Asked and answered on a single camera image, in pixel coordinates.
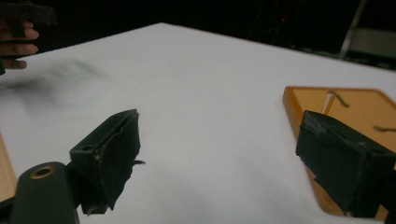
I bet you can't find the grey box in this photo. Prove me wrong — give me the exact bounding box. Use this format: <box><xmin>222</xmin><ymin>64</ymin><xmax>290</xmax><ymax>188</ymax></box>
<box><xmin>347</xmin><ymin>27</ymin><xmax>396</xmax><ymax>61</ymax></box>

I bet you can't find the wooden picture frame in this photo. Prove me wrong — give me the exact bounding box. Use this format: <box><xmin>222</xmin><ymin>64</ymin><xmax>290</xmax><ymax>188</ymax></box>
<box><xmin>282</xmin><ymin>86</ymin><xmax>396</xmax><ymax>222</ymax></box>

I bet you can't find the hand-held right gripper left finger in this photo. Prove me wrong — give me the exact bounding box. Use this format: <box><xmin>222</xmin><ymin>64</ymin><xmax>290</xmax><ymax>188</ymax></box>
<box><xmin>69</xmin><ymin>108</ymin><xmax>147</xmax><ymax>217</ymax></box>

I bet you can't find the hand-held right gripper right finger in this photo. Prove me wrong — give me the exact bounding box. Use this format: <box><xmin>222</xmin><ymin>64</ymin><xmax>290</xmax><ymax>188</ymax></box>
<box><xmin>295</xmin><ymin>110</ymin><xmax>396</xmax><ymax>218</ymax></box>

